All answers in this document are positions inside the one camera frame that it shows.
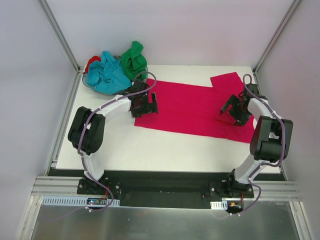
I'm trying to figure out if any left white cable duct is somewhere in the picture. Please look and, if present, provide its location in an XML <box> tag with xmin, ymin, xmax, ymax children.
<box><xmin>42</xmin><ymin>196</ymin><xmax>120</xmax><ymax>208</ymax></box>

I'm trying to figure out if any right aluminium frame post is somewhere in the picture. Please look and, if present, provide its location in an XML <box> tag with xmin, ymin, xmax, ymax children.
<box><xmin>252</xmin><ymin>0</ymin><xmax>303</xmax><ymax>76</ymax></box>

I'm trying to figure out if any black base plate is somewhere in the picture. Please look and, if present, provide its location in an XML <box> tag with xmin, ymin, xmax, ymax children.
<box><xmin>47</xmin><ymin>167</ymin><xmax>287</xmax><ymax>208</ymax></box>

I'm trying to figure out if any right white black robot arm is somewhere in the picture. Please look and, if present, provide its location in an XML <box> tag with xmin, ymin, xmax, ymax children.
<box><xmin>216</xmin><ymin>83</ymin><xmax>293</xmax><ymax>198</ymax></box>

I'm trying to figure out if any red t-shirt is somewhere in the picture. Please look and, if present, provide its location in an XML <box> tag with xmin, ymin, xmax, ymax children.
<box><xmin>83</xmin><ymin>55</ymin><xmax>101</xmax><ymax>74</ymax></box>

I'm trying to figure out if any white cable duct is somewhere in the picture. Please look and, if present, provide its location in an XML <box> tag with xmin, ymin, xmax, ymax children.
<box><xmin>42</xmin><ymin>196</ymin><xmax>120</xmax><ymax>208</ymax></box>
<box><xmin>210</xmin><ymin>200</ymin><xmax>228</xmax><ymax>211</ymax></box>

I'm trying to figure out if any magenta t-shirt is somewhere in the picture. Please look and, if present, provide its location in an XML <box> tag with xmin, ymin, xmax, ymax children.
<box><xmin>134</xmin><ymin>72</ymin><xmax>254</xmax><ymax>144</ymax></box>

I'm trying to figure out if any cyan t-shirt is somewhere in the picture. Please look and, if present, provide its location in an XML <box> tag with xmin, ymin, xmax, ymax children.
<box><xmin>85</xmin><ymin>51</ymin><xmax>132</xmax><ymax>95</ymax></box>

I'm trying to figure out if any front aluminium rail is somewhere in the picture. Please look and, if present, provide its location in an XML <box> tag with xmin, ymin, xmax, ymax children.
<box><xmin>31</xmin><ymin>176</ymin><xmax>302</xmax><ymax>202</ymax></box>

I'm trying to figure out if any left aluminium frame post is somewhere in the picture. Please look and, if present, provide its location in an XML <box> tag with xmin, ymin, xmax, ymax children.
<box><xmin>37</xmin><ymin>0</ymin><xmax>80</xmax><ymax>73</ymax></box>

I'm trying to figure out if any green t-shirt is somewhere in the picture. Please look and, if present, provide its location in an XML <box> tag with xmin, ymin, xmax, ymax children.
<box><xmin>120</xmin><ymin>41</ymin><xmax>148</xmax><ymax>82</ymax></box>

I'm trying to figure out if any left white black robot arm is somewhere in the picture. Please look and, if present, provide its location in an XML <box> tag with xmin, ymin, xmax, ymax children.
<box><xmin>67</xmin><ymin>80</ymin><xmax>159</xmax><ymax>195</ymax></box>

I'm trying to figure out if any right white cable duct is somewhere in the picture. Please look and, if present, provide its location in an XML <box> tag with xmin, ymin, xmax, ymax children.
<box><xmin>210</xmin><ymin>200</ymin><xmax>228</xmax><ymax>211</ymax></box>

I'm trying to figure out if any aluminium frame post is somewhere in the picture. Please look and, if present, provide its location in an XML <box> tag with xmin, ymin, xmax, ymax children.
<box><xmin>252</xmin><ymin>0</ymin><xmax>303</xmax><ymax>76</ymax></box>
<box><xmin>37</xmin><ymin>0</ymin><xmax>80</xmax><ymax>73</ymax></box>

